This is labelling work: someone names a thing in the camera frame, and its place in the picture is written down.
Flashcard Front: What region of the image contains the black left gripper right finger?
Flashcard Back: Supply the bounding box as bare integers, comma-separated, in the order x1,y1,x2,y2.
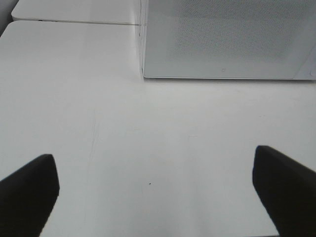
252,146,316,237

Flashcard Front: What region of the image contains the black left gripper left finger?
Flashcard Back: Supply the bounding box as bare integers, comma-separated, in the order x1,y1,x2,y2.
0,154,60,237

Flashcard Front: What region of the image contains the white microwave door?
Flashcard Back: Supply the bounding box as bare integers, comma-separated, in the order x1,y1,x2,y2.
139,0,316,79

